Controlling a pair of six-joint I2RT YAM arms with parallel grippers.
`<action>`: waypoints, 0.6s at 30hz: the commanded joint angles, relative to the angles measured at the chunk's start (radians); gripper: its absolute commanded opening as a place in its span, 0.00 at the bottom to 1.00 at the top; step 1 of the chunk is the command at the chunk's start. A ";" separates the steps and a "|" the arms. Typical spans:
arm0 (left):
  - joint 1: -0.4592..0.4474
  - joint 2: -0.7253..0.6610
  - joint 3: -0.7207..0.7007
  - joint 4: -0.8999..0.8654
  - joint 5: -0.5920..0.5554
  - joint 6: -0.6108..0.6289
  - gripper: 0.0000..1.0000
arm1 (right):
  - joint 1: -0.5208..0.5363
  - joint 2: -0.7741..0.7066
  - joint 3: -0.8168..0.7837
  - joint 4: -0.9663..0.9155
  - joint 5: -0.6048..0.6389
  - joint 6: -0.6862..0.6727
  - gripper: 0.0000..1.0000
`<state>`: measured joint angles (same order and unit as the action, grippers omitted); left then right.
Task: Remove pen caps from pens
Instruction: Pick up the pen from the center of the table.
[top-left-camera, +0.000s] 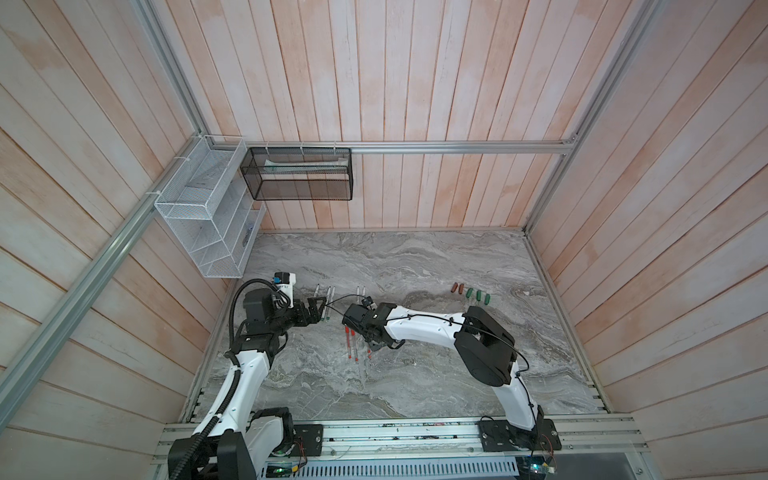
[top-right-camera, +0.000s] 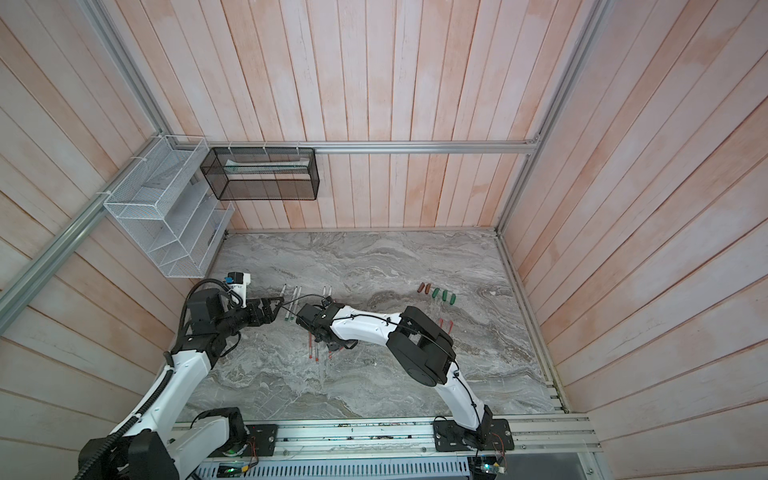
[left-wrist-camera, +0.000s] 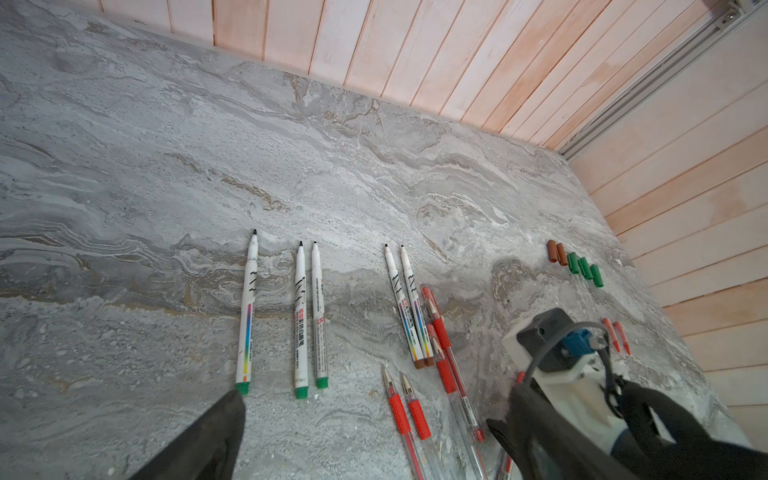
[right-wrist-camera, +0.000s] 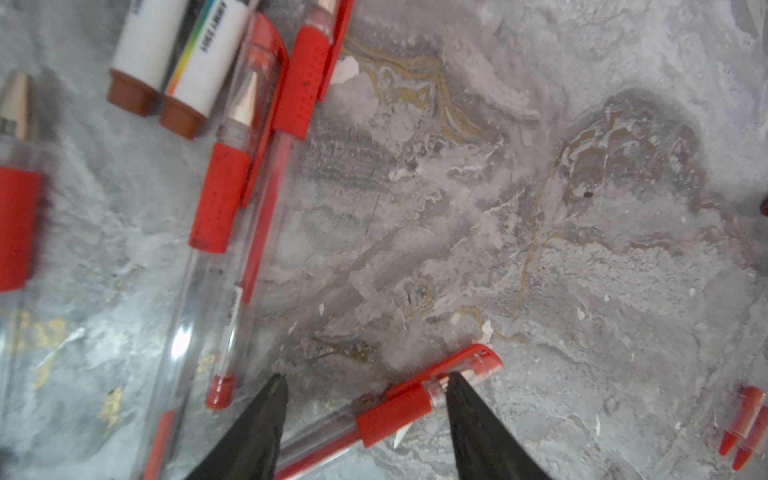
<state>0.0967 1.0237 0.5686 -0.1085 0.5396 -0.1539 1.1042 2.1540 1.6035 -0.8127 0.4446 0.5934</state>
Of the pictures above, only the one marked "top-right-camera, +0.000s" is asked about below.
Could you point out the white wire mesh shelf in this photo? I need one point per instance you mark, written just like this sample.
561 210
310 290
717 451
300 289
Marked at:
169 209

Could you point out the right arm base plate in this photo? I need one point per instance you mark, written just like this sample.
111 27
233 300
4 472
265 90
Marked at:
450 437

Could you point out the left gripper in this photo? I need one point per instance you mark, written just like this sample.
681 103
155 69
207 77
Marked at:
256 320

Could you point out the aluminium front rail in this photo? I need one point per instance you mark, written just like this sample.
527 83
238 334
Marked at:
413 437

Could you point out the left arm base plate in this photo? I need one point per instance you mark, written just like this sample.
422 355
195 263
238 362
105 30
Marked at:
261 440

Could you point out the black wire mesh basket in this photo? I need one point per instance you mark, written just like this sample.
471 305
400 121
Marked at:
262 173

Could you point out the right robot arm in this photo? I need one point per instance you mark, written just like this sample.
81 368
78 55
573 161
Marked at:
422 348

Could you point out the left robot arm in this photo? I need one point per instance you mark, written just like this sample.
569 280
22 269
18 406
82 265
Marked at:
141 446

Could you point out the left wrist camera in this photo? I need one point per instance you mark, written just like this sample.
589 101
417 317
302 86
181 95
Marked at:
238 283

